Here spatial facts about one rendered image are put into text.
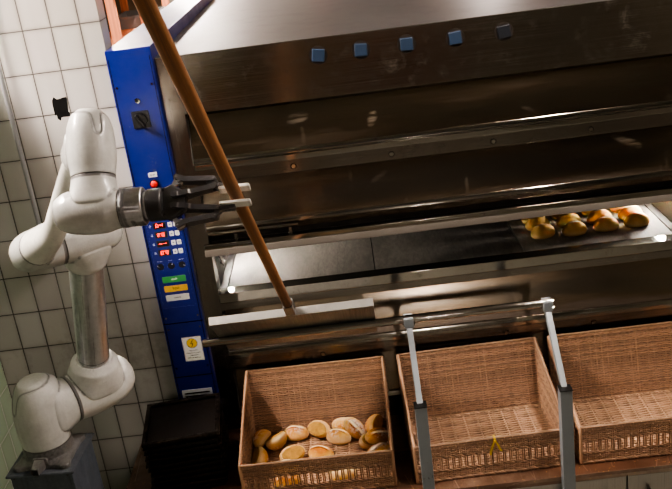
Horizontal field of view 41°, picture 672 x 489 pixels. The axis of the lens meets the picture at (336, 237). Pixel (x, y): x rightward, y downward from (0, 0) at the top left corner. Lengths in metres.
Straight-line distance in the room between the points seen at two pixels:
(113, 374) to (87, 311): 0.28
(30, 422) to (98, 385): 0.23
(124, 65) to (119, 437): 1.53
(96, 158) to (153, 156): 1.23
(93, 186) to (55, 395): 1.05
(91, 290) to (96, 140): 0.77
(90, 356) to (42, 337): 0.81
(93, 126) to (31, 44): 1.27
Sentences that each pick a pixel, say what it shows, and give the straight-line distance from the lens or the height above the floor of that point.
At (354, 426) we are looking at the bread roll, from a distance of 3.54.
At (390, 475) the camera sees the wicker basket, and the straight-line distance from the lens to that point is 3.31.
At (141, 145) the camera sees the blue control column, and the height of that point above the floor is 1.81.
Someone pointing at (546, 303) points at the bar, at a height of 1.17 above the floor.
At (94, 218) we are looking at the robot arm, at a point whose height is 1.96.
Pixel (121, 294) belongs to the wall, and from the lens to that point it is 3.58.
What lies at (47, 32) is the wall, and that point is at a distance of 3.35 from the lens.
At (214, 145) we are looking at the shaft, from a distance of 1.80.
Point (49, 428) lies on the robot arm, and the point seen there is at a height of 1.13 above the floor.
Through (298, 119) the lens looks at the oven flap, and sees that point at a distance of 3.28.
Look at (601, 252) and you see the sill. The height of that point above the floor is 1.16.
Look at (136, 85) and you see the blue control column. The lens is 3.28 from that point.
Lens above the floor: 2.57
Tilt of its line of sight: 21 degrees down
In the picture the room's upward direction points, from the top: 8 degrees counter-clockwise
